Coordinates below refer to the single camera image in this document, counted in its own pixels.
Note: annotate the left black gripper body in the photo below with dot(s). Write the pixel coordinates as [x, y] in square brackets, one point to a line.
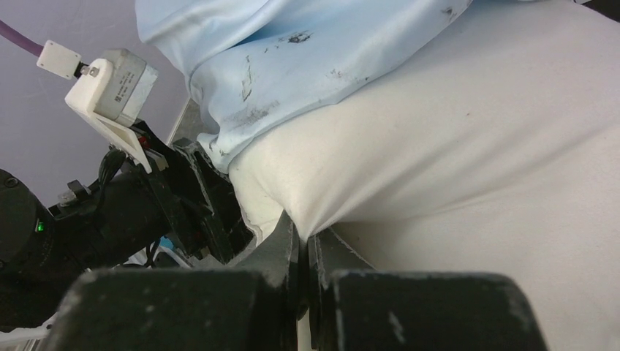
[176, 194]

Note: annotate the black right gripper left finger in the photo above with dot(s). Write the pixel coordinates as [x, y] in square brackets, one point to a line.
[276, 258]

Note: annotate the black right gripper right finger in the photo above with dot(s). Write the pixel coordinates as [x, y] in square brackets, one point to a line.
[328, 252]

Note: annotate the light blue pillowcase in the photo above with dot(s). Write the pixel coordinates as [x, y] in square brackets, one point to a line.
[252, 65]

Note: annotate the white pillow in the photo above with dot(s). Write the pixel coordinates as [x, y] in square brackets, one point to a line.
[494, 148]

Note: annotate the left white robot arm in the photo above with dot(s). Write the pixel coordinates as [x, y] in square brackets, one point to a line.
[44, 249]

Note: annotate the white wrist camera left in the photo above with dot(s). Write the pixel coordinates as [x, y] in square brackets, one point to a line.
[109, 93]

